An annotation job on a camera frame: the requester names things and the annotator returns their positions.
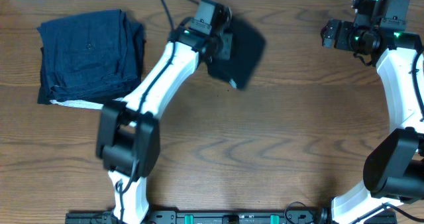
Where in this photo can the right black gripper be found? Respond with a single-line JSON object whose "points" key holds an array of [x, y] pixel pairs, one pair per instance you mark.
{"points": [[331, 34]]}

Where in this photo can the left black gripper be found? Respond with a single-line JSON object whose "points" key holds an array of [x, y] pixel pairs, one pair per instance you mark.
{"points": [[226, 47]]}

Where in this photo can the black polo shirt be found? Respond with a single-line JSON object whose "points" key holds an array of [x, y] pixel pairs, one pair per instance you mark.
{"points": [[248, 45]]}

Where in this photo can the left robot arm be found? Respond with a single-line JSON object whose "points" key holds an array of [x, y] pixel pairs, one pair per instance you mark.
{"points": [[128, 140]]}

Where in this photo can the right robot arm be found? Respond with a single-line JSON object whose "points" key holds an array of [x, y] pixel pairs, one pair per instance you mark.
{"points": [[393, 172]]}

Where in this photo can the folded dark blue garment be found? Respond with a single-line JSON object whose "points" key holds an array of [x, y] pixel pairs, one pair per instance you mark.
{"points": [[92, 53]]}

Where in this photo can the folded black garment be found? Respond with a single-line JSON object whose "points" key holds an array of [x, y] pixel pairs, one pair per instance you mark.
{"points": [[44, 96]]}

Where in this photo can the folded white garment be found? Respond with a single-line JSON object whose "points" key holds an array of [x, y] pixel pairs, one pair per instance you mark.
{"points": [[80, 104]]}

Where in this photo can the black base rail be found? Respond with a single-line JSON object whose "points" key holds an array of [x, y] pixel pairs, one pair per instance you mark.
{"points": [[296, 215]]}

